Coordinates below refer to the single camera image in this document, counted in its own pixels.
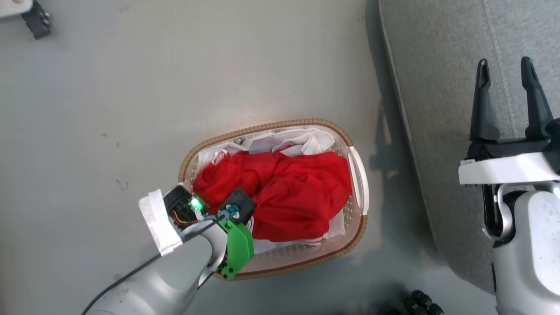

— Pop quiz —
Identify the grey fabric sofa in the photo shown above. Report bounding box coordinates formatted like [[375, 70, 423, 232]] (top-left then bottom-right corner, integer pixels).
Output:
[[378, 0, 560, 294]]

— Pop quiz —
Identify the red clothing item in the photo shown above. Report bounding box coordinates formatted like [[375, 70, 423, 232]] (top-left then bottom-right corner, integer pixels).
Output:
[[193, 151, 353, 242]]

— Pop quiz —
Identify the white basket liner cloth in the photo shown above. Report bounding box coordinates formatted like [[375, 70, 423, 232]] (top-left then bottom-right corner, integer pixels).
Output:
[[197, 129, 346, 259]]

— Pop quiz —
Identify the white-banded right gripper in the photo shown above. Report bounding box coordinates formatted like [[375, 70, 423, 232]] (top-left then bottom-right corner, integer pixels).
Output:
[[458, 56, 560, 186]]

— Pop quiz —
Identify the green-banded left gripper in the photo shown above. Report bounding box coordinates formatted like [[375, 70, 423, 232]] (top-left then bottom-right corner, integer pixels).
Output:
[[139, 185, 255, 280]]

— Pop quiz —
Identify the white basket with brown rim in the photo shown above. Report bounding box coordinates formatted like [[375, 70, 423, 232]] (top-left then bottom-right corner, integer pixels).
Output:
[[178, 119, 369, 280]]

